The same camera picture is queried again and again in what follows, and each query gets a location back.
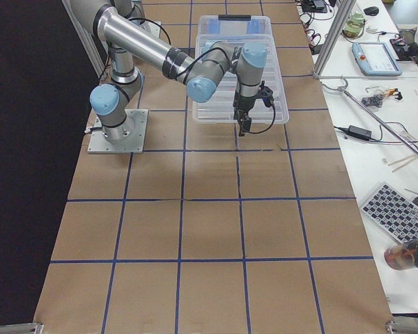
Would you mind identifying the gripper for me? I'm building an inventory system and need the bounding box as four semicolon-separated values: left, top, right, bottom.
233;85;260;136

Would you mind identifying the clear plastic box lid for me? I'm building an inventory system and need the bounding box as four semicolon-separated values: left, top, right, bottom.
192;33;290;125

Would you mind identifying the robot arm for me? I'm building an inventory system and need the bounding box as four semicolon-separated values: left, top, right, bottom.
70;1;267;143

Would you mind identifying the clear plastic storage box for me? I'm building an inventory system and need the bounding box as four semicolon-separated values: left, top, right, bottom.
192;15;285;122

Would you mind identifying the black power adapter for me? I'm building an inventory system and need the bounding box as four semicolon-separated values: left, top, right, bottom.
348;125;372;141

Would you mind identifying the brown paper table cover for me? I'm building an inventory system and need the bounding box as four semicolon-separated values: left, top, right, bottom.
34;1;392;333

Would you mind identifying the teach pendant tablet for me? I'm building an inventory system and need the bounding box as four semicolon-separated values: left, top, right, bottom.
351;42;403;77

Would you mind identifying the calibration checker board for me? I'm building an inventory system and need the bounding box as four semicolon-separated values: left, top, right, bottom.
360;183;418;244

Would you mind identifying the orange bottle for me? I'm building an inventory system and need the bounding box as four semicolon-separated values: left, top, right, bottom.
384;239;418;271

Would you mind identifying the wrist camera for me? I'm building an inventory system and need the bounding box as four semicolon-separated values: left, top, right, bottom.
258;80;274;107

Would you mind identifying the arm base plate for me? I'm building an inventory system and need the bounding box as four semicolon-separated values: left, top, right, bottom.
87;109;148;154

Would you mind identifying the aluminium frame post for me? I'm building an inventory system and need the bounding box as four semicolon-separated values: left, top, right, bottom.
313;0;356;79

